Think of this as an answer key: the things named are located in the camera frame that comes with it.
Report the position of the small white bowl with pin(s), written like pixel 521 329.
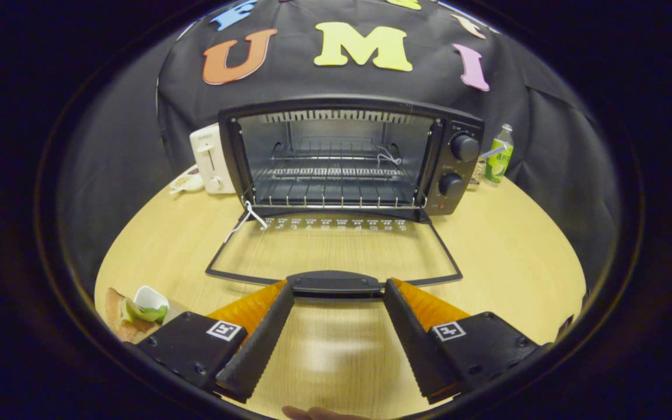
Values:
pixel 150 296

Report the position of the white pop-up toaster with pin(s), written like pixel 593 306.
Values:
pixel 207 157

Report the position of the sandwich with lettuce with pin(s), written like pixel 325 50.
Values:
pixel 117 326

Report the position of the black toaster oven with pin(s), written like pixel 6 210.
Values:
pixel 458 166

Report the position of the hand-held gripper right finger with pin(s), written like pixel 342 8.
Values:
pixel 415 350

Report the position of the clear glass with striped straw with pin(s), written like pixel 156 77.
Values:
pixel 477 172

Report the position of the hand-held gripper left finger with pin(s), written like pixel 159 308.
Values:
pixel 260 350

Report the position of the green drink bottle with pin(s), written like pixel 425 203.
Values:
pixel 498 163

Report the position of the small white snack dish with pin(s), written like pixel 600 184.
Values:
pixel 184 182

